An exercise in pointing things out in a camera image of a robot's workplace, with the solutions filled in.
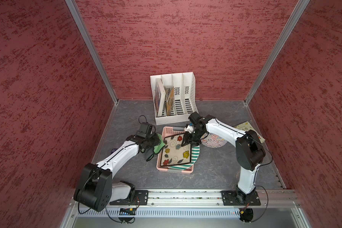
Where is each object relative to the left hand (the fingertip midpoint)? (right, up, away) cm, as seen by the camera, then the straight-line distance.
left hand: (158, 143), depth 87 cm
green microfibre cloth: (-1, -3, -4) cm, 5 cm away
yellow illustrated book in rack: (+7, +31, +7) cm, 33 cm away
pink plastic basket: (+5, +6, +10) cm, 13 cm away
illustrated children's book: (+64, +9, +16) cm, 66 cm away
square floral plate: (+9, -6, 0) cm, 11 cm away
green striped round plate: (+22, -4, -5) cm, 23 cm away
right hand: (+17, -3, -2) cm, 17 cm away
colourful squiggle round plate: (+37, -1, +10) cm, 39 cm away
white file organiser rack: (+19, +36, +32) cm, 51 cm away
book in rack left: (0, +30, +6) cm, 30 cm away
